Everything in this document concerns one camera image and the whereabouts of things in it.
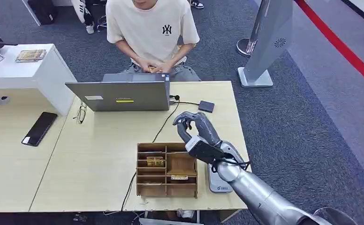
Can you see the person's left hand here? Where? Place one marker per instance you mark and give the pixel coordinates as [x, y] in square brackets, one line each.
[165, 67]

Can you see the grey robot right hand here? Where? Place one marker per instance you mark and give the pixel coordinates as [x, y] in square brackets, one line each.
[200, 127]

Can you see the person's right hand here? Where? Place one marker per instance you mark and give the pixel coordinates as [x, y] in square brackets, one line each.
[144, 66]

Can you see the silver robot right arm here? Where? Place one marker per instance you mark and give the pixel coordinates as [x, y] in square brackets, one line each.
[259, 194]

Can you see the small black hub box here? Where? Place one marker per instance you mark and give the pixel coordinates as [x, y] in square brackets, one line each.
[206, 106]

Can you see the person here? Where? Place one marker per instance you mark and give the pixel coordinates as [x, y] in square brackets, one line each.
[152, 34]

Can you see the grey laptop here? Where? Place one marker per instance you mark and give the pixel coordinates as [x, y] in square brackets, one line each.
[126, 94]

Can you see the pale flat card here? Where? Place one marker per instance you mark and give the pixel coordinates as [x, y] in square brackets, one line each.
[179, 177]

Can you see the gold card stack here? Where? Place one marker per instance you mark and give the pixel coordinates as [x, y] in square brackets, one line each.
[155, 161]

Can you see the wooden compartment card box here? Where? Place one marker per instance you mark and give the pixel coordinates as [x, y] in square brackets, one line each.
[163, 174]

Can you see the grey card reader device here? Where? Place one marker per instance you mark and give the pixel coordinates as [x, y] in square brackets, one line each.
[219, 185]

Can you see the black and white sneaker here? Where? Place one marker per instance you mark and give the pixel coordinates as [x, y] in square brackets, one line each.
[197, 4]

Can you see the black-rimmed eyeglasses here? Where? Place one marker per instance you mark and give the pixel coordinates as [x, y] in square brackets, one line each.
[81, 113]

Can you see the chrome stanchion with round base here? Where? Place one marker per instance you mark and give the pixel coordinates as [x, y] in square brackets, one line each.
[244, 46]

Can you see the white striped sneaker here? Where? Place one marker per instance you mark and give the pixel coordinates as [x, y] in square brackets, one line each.
[78, 9]

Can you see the grey slanted kiosk stand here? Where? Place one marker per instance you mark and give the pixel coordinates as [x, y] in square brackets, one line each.
[270, 40]

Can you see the boxed card pack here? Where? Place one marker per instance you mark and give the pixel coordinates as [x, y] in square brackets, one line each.
[30, 55]

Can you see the white cabinet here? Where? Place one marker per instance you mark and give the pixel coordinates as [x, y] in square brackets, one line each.
[29, 74]

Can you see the black bag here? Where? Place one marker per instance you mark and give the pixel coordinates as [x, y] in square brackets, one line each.
[42, 11]

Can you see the black smartphone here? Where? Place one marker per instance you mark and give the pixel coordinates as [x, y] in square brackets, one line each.
[39, 129]

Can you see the white furniture leg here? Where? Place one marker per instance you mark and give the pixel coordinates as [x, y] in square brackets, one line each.
[30, 11]

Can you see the red floor tape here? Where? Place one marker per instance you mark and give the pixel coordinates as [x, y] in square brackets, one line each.
[340, 46]

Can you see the dark rounded robot shell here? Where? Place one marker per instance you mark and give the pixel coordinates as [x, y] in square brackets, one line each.
[335, 216]

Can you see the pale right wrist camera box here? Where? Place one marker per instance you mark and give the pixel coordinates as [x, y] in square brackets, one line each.
[202, 149]

